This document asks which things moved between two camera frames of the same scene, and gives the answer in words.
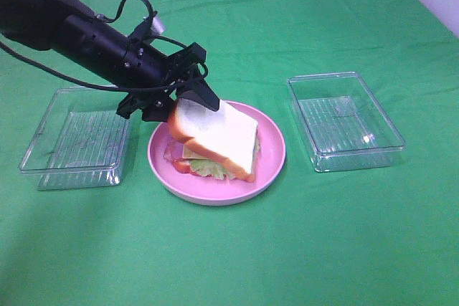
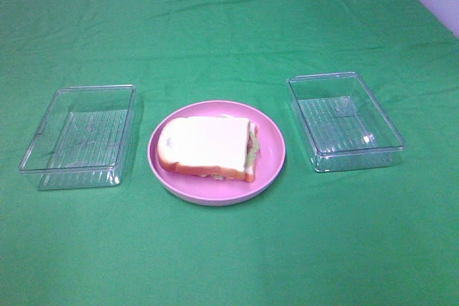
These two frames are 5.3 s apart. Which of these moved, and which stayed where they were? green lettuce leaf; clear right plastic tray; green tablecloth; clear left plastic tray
Moved: green lettuce leaf
Stayed: clear left plastic tray; clear right plastic tray; green tablecloth
